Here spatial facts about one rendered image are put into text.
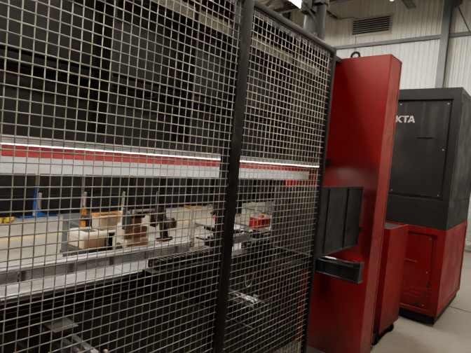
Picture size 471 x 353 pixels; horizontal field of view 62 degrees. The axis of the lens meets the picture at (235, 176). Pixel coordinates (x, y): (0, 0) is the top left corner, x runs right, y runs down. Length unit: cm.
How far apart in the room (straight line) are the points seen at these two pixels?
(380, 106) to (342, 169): 54
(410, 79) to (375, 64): 634
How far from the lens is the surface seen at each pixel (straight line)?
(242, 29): 134
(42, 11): 169
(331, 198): 254
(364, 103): 309
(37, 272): 180
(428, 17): 975
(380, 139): 301
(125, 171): 189
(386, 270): 348
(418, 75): 943
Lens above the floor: 148
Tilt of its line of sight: 3 degrees down
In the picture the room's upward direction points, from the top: 5 degrees clockwise
